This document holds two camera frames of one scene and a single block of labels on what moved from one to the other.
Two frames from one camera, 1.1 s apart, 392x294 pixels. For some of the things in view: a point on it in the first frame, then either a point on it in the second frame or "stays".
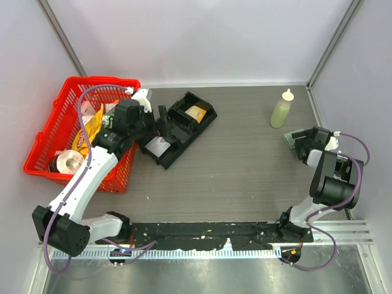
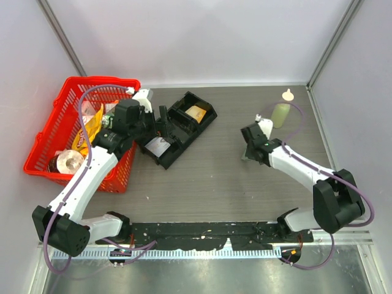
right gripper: (299, 141) -> (247, 152)
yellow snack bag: (92, 125) stays
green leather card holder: (288, 139) -> (245, 158)
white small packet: (87, 111) stays
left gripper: (163, 121) stays
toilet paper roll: (68, 161) stays
